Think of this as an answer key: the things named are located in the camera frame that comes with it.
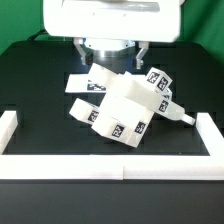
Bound white chair seat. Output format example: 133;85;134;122
99;73;154;118

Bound white nut cube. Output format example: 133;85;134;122
162;88;172;100
146;67;172;93

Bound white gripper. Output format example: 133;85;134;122
43;0;183;69

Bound white marker base plate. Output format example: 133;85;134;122
65;74;106;93

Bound black cable with connector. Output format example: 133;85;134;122
27;29;48;42

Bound white U-shaped fence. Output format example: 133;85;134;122
0;111;224;180

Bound white chair back frame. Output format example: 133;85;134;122
89;63;195;125

